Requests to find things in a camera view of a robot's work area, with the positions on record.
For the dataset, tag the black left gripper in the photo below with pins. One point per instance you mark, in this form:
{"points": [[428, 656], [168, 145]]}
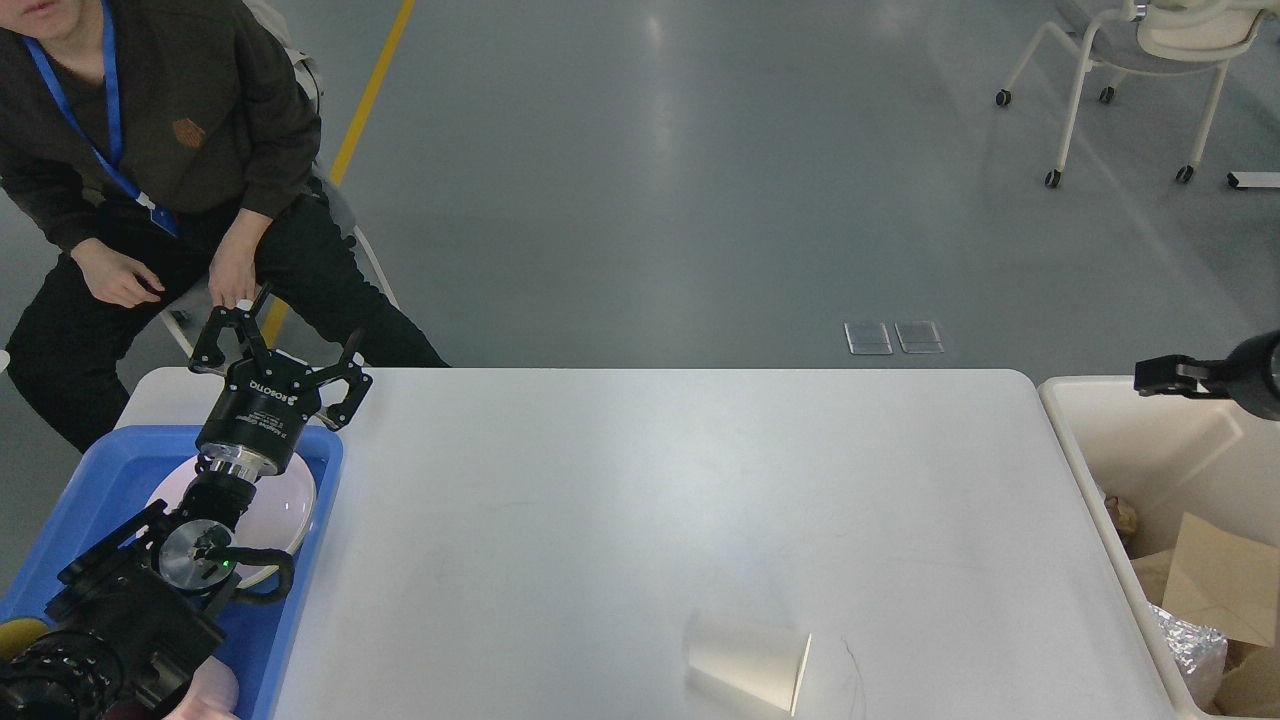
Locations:
{"points": [[258, 412]]}

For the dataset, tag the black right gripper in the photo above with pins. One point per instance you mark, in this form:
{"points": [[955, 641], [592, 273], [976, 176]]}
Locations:
{"points": [[1248, 376]]}

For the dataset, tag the pink plate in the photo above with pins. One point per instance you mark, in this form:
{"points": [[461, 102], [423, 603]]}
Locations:
{"points": [[277, 519]]}

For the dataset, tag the brown paper bag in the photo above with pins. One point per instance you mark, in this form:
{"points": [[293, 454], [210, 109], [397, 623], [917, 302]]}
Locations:
{"points": [[1214, 578]]}

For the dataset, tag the silver foil tray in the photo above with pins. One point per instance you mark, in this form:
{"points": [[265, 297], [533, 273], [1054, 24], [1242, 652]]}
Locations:
{"points": [[1200, 652]]}

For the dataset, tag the teal mug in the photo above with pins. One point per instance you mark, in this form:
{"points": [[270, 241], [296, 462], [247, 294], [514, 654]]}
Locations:
{"points": [[17, 634]]}

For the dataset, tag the white paper cup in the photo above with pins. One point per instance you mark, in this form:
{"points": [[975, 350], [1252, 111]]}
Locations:
{"points": [[765, 662]]}

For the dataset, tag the brown paper ball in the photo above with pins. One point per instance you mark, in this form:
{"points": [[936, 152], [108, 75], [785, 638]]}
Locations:
{"points": [[1123, 518]]}

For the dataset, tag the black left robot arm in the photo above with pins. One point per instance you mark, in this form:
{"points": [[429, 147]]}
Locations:
{"points": [[138, 611]]}

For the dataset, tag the person's left hand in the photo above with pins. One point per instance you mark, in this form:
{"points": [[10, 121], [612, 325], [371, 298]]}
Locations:
{"points": [[232, 271]]}

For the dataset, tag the person's right hand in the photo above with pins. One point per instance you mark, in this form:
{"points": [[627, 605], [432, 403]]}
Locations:
{"points": [[115, 278]]}

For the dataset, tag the white plastic bin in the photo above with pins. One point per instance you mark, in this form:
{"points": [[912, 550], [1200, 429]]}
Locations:
{"points": [[1166, 455]]}

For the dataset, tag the white table foot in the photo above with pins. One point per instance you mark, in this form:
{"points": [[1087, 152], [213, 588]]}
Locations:
{"points": [[1254, 179]]}

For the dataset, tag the person in dark clothes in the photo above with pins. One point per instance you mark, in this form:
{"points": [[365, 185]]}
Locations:
{"points": [[148, 125]]}

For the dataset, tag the floor socket plate right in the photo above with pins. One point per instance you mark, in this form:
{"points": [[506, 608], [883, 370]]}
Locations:
{"points": [[919, 337]]}

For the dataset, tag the floor socket plate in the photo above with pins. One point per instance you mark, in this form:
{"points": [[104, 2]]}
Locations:
{"points": [[868, 339], [919, 337]]}

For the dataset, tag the floor socket plate left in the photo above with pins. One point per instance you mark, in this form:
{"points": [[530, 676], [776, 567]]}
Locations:
{"points": [[868, 339]]}

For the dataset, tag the pink mug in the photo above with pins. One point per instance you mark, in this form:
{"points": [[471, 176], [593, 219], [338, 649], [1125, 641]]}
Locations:
{"points": [[212, 694]]}

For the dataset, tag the white chair right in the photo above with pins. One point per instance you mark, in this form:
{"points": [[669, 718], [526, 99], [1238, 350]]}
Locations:
{"points": [[1145, 38]]}

